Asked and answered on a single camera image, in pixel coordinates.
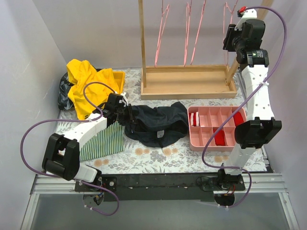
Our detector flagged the pink hanger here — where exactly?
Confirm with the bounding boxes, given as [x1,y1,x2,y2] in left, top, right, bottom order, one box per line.
[154,1,170,67]
[190,0,207,65]
[183,0,192,67]
[223,0,238,66]

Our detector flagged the dark navy shorts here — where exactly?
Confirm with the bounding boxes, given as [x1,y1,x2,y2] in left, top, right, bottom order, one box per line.
[124,102,189,148]

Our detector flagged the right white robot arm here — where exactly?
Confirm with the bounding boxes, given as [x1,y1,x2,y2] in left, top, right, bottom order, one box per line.
[217,19,282,191]

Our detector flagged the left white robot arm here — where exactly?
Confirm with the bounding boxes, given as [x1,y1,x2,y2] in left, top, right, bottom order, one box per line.
[42,93,130,192]

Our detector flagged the wooden hanger rack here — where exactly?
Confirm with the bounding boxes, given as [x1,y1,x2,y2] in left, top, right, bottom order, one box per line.
[138,0,275,101]

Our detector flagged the green white striped cloth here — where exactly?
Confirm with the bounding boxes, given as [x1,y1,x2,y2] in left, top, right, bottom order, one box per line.
[80,122,124,161]

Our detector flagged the yellow plastic bin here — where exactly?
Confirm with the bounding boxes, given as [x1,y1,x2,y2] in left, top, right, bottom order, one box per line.
[113,71,125,94]

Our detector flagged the yellow shirt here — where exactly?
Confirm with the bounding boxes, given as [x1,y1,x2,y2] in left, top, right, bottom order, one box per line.
[67,59,122,120]

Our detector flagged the dark patterned garment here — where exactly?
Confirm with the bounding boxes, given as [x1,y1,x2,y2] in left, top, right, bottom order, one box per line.
[58,72,74,111]

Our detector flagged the red white folded cloth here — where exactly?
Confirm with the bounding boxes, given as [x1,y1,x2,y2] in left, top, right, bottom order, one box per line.
[189,112,200,127]

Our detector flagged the red folded cloth right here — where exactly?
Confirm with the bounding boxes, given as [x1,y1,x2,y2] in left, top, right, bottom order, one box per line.
[233,112,246,127]

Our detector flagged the pink divided tray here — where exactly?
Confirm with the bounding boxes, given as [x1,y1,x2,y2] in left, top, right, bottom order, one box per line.
[188,106,247,152]

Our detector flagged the red folded cloth middle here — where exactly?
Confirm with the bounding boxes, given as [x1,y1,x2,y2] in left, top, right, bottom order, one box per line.
[214,130,226,146]

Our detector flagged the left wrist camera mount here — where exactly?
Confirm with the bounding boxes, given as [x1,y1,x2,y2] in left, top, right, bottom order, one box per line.
[119,92,129,107]

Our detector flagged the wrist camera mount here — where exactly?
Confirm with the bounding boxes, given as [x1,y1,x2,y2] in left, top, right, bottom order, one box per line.
[235,6,257,31]
[119,92,129,107]

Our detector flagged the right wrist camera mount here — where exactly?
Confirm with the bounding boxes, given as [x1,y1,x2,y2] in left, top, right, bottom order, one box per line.
[235,6,257,31]

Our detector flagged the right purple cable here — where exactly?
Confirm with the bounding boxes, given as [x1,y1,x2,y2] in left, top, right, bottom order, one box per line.
[201,6,288,208]

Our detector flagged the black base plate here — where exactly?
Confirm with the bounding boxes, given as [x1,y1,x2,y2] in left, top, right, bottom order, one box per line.
[74,172,247,202]

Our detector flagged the aluminium frame rail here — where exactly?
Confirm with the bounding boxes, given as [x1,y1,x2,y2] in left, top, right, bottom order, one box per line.
[21,173,299,230]

